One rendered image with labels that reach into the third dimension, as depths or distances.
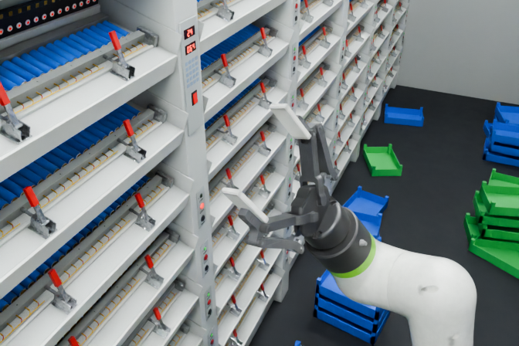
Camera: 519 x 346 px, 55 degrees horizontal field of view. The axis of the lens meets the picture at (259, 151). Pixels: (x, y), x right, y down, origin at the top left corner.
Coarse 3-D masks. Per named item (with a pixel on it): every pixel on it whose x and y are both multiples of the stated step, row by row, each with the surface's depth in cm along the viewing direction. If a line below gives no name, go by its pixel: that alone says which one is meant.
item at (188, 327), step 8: (184, 328) 157; (192, 328) 158; (200, 328) 156; (176, 336) 156; (184, 336) 157; (192, 336) 158; (200, 336) 158; (168, 344) 152; (176, 344) 154; (184, 344) 155; (192, 344) 156
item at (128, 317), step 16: (176, 224) 137; (176, 240) 138; (192, 240) 138; (160, 256) 134; (176, 256) 135; (160, 272) 130; (176, 272) 132; (128, 288) 124; (144, 288) 125; (160, 288) 126; (112, 304) 119; (128, 304) 120; (144, 304) 122; (96, 320) 115; (112, 320) 116; (128, 320) 117; (80, 336) 111; (96, 336) 112; (112, 336) 113; (128, 336) 119
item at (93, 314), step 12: (156, 240) 134; (144, 252) 130; (156, 252) 133; (144, 264) 130; (132, 276) 125; (120, 288) 121; (108, 300) 117; (120, 300) 120; (96, 312) 114; (84, 324) 111
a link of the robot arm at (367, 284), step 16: (368, 256) 77; (384, 256) 79; (352, 272) 77; (368, 272) 78; (384, 272) 78; (352, 288) 81; (368, 288) 79; (384, 288) 77; (368, 304) 82; (384, 304) 78
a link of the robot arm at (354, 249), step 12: (360, 228) 75; (348, 240) 74; (360, 240) 75; (312, 252) 76; (324, 252) 75; (336, 252) 74; (348, 252) 74; (360, 252) 75; (324, 264) 77; (336, 264) 76; (348, 264) 76; (360, 264) 76
